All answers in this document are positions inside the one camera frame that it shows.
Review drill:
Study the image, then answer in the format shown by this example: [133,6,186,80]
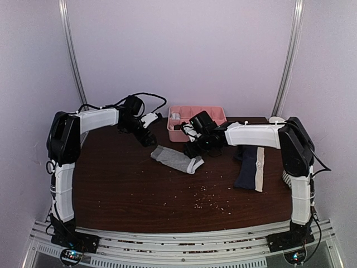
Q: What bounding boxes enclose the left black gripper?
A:
[121,117,156,147]

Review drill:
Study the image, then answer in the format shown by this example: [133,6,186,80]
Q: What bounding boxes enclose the grey boxer briefs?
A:
[150,145,204,174]

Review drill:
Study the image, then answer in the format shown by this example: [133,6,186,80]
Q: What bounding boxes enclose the navy and cream underwear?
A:
[233,145,265,192]

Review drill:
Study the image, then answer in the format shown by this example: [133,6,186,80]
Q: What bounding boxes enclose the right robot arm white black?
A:
[180,111,315,252]

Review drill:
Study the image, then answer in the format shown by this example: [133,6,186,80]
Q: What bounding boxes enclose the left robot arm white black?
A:
[46,94,162,253]

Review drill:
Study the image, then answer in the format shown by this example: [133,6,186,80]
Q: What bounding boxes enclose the pink divided organizer box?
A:
[167,106,226,142]

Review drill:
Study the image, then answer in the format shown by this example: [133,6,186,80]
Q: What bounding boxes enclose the white rolled item in box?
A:
[170,112,181,120]

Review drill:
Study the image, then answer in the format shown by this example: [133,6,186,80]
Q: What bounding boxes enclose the white ceramic bowl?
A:
[269,116,286,124]

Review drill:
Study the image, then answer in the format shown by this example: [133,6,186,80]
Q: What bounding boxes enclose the striped grey white cup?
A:
[282,170,292,189]

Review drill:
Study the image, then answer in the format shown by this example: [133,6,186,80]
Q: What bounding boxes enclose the right round controller board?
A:
[284,249,307,265]

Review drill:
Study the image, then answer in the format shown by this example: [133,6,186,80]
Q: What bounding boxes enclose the round controller board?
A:
[60,248,84,266]
[284,249,307,265]

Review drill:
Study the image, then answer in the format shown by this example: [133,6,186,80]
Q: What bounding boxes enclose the left round controller board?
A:
[60,248,84,266]

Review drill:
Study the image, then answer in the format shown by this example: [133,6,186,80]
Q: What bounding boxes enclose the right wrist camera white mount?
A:
[180,122,200,142]

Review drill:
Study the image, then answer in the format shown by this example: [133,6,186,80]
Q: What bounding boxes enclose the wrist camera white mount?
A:
[140,113,162,128]
[180,122,200,142]

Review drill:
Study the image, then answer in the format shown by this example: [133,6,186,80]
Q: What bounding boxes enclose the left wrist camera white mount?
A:
[140,113,162,128]

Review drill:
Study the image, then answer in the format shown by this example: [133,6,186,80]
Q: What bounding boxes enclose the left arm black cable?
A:
[78,92,168,115]

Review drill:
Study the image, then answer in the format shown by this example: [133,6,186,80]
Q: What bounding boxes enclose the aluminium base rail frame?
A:
[20,220,346,267]

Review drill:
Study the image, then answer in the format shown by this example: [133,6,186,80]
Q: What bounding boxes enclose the left aluminium corner post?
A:
[58,0,87,104]

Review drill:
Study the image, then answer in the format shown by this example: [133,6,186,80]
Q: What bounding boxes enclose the aluminium corner post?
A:
[271,0,305,116]
[58,0,87,104]

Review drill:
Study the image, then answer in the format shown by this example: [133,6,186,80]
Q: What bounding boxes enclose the right aluminium corner post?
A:
[271,0,305,116]

